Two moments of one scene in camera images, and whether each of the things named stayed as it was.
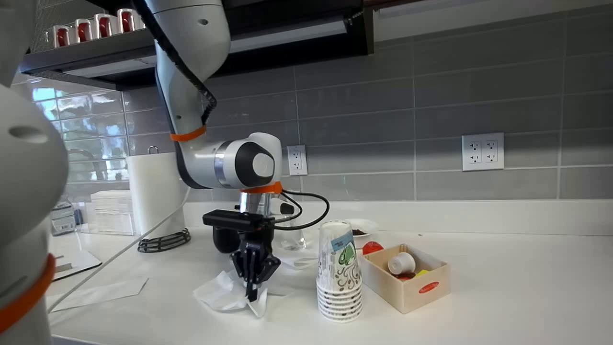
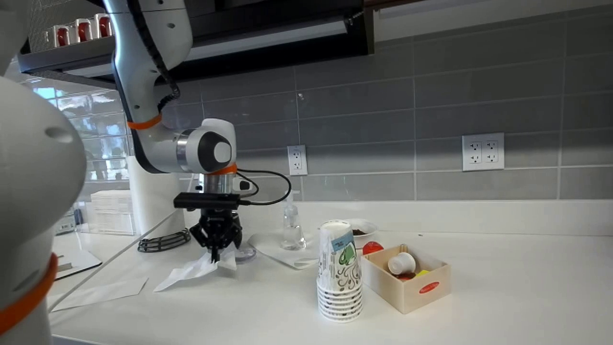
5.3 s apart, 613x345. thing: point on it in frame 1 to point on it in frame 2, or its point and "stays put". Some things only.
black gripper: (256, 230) to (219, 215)
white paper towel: (225, 291) to (227, 261)
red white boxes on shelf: (102, 25) stays put
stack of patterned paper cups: (340, 280) stays put
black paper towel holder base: (164, 242) stays put
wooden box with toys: (405, 276) stays put
